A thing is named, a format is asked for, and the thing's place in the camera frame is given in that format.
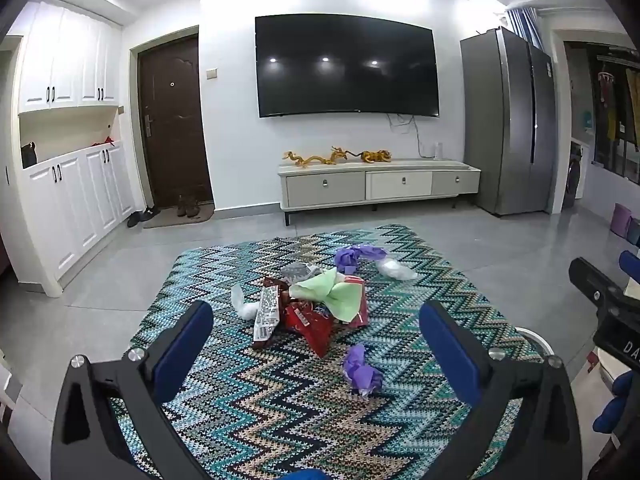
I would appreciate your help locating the small clear plastic bag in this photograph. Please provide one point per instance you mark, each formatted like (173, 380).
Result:
(244, 305)

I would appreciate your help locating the white bottle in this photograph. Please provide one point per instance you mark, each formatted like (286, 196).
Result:
(439, 151)

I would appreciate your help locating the wall light switch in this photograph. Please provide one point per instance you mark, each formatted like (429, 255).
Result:
(211, 73)

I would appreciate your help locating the small red object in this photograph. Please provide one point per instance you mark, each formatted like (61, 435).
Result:
(109, 141)

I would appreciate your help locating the zigzag knitted blanket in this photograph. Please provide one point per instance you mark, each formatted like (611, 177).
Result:
(280, 410)

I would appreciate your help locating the silver grey wrapper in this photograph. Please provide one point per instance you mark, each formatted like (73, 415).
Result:
(299, 272)

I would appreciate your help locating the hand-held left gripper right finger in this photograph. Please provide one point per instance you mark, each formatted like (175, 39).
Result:
(447, 347)

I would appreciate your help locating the black handbag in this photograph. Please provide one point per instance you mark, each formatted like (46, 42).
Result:
(29, 156)

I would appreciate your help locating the long brown snack wrapper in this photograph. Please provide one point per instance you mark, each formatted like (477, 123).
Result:
(267, 317)

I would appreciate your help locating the large clear plastic bag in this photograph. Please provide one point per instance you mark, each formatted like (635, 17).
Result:
(397, 270)

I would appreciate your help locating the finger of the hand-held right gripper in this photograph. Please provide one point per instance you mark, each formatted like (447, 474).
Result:
(631, 261)
(590, 280)

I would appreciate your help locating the black wall television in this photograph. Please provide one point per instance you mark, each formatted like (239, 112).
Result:
(345, 65)

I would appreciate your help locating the white upper wall cabinet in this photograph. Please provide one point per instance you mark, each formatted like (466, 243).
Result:
(65, 55)

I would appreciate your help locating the pink red snack packet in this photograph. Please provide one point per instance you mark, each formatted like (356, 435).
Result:
(361, 312)

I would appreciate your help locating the white lower shoe cabinet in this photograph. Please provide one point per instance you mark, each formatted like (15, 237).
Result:
(75, 205)

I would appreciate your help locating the large purple plastic bag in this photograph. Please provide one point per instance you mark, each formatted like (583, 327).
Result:
(350, 258)

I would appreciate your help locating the brown doormat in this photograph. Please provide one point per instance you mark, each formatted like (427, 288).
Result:
(170, 220)

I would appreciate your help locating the person's right hand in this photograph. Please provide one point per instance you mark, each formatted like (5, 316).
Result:
(614, 405)

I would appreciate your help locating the white television stand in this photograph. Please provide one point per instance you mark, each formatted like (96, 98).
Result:
(380, 185)

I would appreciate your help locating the long golden dragon figurine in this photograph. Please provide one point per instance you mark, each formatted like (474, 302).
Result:
(312, 160)

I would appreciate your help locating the light green paper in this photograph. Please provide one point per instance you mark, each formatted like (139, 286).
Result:
(335, 295)

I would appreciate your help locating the green stool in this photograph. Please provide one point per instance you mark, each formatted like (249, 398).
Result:
(634, 234)

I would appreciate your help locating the small purple plastic bag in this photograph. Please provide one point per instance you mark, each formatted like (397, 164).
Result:
(362, 372)

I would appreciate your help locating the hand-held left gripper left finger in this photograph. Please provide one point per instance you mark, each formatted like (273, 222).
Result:
(184, 347)

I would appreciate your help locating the grey two-door refrigerator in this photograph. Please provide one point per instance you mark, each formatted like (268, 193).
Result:
(505, 125)

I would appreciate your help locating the crumpled red snack wrapper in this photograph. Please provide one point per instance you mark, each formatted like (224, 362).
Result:
(312, 332)

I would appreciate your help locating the brown shoe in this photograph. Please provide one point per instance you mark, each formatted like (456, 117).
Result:
(181, 206)
(193, 206)

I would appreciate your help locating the blue striped curtain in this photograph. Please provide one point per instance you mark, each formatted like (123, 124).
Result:
(525, 27)

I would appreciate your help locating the pair of black shoes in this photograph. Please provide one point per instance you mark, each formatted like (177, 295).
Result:
(140, 216)

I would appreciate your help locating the balcony glass door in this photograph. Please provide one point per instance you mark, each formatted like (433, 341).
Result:
(610, 110)

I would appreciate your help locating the dark brown entrance door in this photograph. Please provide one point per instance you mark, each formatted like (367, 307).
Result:
(172, 125)

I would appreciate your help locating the purple stool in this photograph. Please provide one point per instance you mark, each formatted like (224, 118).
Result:
(621, 220)

